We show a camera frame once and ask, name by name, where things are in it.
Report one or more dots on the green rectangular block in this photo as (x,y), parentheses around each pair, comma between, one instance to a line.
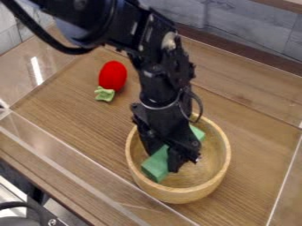
(154,165)

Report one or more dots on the red plush strawberry toy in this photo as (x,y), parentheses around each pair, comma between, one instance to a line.
(111,81)

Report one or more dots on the black stand base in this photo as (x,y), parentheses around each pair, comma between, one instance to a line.
(26,213)

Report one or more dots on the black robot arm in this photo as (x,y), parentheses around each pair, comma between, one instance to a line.
(75,26)

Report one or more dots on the brown wooden bowl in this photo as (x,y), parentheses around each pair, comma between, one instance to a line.
(197,179)

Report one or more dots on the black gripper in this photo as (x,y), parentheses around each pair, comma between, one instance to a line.
(167,123)

